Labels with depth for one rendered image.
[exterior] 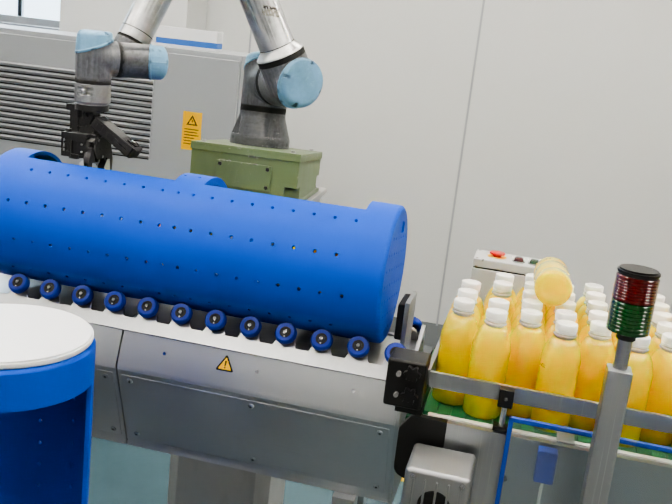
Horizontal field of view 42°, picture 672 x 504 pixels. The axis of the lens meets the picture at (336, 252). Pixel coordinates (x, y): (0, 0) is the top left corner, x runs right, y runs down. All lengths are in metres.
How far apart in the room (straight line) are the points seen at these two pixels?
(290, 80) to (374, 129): 2.49
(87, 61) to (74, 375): 0.76
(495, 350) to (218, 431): 0.63
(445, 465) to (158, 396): 0.65
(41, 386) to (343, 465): 0.71
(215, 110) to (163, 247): 1.65
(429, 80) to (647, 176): 1.17
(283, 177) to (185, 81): 1.40
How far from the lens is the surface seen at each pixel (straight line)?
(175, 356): 1.83
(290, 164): 2.05
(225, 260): 1.72
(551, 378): 1.61
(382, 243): 1.65
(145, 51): 1.96
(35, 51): 3.64
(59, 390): 1.40
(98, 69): 1.92
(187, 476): 2.41
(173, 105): 3.42
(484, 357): 1.60
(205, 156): 2.10
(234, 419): 1.85
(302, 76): 2.06
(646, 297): 1.37
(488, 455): 1.63
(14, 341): 1.44
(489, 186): 4.50
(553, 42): 4.47
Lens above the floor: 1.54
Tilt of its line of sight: 14 degrees down
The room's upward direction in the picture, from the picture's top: 7 degrees clockwise
